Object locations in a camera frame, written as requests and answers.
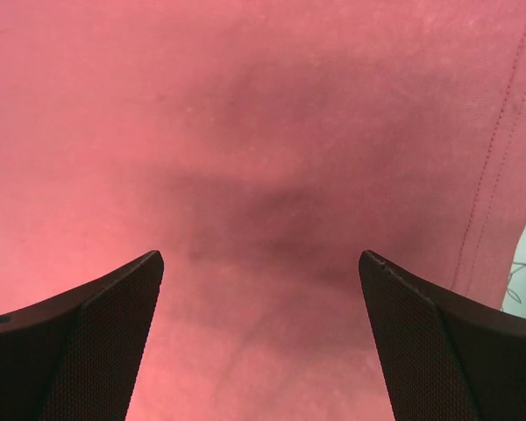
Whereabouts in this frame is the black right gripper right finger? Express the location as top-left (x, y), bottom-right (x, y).
top-left (359, 251), bottom-right (526, 421)

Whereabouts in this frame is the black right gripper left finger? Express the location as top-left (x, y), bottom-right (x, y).
top-left (0, 251), bottom-right (164, 421)

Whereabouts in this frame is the dusty rose t shirt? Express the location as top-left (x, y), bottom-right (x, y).
top-left (0, 1), bottom-right (526, 420)

